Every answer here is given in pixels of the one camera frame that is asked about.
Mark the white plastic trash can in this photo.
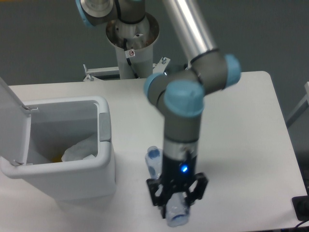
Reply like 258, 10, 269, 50
0, 96, 116, 201

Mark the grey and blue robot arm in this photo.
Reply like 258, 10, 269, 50
144, 0, 241, 218

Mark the black device at table edge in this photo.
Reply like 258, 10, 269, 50
292, 195, 309, 221

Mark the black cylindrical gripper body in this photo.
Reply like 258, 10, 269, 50
158, 152, 197, 205

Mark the yellow trash in can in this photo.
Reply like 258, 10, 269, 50
51, 156, 62, 163

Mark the clear plastic water bottle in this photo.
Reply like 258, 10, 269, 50
145, 146, 189, 227

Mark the white metal mounting frame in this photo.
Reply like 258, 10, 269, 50
83, 57, 189, 82

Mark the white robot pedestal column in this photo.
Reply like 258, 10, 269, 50
106, 13, 159, 79

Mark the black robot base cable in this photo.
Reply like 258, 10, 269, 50
123, 38, 140, 79

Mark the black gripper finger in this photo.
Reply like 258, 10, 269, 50
184, 173, 208, 205
146, 178, 172, 219

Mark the white trash can lid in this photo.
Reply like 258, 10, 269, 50
0, 79, 38, 166

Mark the white frame at right edge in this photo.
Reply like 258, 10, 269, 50
285, 82, 309, 128

